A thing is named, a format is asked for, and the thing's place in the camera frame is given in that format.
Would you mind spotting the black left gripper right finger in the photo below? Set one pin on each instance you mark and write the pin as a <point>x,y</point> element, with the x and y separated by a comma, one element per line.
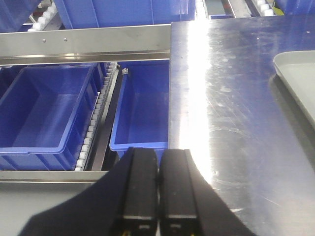
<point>189,206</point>

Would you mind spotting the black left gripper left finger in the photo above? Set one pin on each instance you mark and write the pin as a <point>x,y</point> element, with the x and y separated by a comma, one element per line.
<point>122,203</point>

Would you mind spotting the lower roller track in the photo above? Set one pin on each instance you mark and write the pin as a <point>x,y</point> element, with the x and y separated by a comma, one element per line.
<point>95,142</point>

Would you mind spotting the blue lower bin right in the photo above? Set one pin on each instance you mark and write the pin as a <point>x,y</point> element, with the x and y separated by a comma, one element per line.
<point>141,117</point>

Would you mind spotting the blue bin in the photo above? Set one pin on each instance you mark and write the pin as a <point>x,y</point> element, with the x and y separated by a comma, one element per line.
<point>81,14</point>
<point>294,7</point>
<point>141,117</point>
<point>44,117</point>

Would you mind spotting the blue lower bin left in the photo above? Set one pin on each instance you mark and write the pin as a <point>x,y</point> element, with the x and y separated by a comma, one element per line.
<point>44,117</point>

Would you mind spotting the grey plastic tray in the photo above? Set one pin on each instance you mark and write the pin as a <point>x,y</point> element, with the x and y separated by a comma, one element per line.
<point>296,69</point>

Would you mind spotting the blue bin front left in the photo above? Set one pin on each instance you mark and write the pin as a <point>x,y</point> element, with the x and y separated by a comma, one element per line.
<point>81,14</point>

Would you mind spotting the white roller conveyor track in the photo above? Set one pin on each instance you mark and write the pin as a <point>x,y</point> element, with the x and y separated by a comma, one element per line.
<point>43,15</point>

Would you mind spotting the blue bin front right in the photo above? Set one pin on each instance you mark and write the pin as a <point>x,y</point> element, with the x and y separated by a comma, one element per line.
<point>294,7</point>

